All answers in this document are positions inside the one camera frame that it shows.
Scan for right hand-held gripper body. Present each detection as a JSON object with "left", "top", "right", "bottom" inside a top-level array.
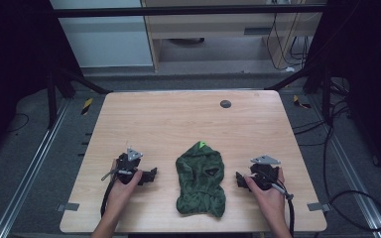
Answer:
[{"left": 249, "top": 154, "right": 283, "bottom": 191}]

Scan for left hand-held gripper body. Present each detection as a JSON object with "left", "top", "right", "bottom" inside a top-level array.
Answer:
[{"left": 100, "top": 144, "right": 145, "bottom": 185}]

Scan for dark green knitted cloth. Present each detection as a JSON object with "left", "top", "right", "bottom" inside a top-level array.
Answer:
[{"left": 175, "top": 140, "right": 228, "bottom": 219}]

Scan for person's left hand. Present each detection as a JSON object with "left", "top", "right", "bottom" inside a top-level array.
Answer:
[{"left": 106, "top": 159, "right": 144, "bottom": 216}]

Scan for person's right hand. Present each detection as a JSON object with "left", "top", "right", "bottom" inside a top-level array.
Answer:
[{"left": 243, "top": 167, "right": 288, "bottom": 223}]

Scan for yellow black hazard tape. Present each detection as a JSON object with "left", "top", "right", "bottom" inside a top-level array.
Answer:
[
  {"left": 80, "top": 97, "right": 94, "bottom": 116},
  {"left": 293, "top": 94, "right": 313, "bottom": 110}
]

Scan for black metal stand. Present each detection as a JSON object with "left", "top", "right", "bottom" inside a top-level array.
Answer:
[
  {"left": 45, "top": 56, "right": 113, "bottom": 130},
  {"left": 265, "top": 56, "right": 336, "bottom": 124}
]

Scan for white cabinet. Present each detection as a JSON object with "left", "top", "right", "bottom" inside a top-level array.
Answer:
[{"left": 49, "top": 0, "right": 155, "bottom": 69}]

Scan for black curtain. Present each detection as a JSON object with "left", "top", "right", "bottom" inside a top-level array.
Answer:
[
  {"left": 0, "top": 0, "right": 84, "bottom": 167},
  {"left": 302, "top": 0, "right": 381, "bottom": 186}
]

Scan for light wooden desk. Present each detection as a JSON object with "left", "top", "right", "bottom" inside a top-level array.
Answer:
[{"left": 140, "top": 0, "right": 327, "bottom": 71}]

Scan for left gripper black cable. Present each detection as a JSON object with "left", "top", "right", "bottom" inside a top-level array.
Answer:
[{"left": 99, "top": 178, "right": 117, "bottom": 218}]

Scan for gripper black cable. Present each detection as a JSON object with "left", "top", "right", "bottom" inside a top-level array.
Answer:
[
  {"left": 266, "top": 178, "right": 296, "bottom": 238},
  {"left": 99, "top": 178, "right": 117, "bottom": 218}
]

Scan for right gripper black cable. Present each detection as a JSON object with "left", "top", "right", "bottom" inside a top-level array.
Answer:
[{"left": 266, "top": 178, "right": 296, "bottom": 238}]

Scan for black floor cable loop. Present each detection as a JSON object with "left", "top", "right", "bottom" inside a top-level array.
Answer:
[{"left": 321, "top": 102, "right": 381, "bottom": 233}]

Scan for grey metal table bracket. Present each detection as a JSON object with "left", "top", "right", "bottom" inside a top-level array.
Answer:
[
  {"left": 307, "top": 201, "right": 331, "bottom": 212},
  {"left": 57, "top": 202, "right": 80, "bottom": 212}
]

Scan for aluminium floor rail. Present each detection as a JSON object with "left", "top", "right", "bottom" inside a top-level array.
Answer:
[
  {"left": 0, "top": 98, "right": 71, "bottom": 238},
  {"left": 307, "top": 95, "right": 381, "bottom": 238}
]

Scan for thin black floor cable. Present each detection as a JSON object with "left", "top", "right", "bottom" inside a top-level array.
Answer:
[{"left": 6, "top": 112, "right": 31, "bottom": 134}]

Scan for black hanging cables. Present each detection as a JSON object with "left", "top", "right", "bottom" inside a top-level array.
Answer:
[{"left": 265, "top": 12, "right": 314, "bottom": 71}]

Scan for black frame crossbar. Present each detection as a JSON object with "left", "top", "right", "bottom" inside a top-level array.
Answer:
[{"left": 51, "top": 3, "right": 327, "bottom": 19}]

